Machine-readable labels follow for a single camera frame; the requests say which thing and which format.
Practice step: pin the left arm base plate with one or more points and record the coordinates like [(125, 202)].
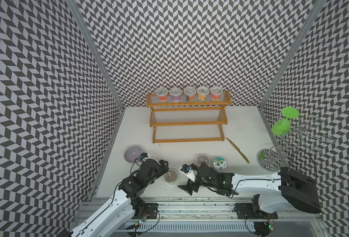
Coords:
[(149, 210)]

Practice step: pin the clear seed container front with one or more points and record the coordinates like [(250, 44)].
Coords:
[(171, 176)]

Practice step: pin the pink jar floral lid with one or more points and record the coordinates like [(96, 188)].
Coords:
[(219, 164)]

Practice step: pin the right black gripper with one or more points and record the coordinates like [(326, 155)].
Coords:
[(186, 188)]

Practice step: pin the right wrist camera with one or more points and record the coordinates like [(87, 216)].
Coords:
[(190, 171)]

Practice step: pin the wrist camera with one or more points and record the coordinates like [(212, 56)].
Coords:
[(190, 171), (143, 156)]

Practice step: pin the clear seed container beige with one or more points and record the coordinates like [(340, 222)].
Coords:
[(203, 160)]

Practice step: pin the clear seed container red label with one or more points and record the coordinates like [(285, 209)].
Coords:
[(162, 94)]

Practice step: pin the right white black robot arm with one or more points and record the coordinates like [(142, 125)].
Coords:
[(286, 190)]

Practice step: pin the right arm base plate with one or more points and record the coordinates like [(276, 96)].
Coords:
[(252, 211)]

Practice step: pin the lilac stacked bowls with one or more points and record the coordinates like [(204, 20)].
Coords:
[(132, 153)]

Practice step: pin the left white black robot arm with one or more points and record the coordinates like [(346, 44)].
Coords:
[(124, 204)]

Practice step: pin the green plastic goblet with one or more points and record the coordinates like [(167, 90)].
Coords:
[(283, 124)]

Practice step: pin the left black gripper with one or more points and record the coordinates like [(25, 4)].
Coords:
[(165, 168)]

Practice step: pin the silver wire cup rack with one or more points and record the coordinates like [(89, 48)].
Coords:
[(273, 158)]

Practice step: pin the orange wooden tiered shelf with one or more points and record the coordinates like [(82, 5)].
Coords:
[(188, 113)]

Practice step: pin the aluminium front rail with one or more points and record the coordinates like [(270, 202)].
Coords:
[(195, 209)]

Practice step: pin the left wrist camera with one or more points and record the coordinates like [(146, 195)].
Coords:
[(143, 156)]

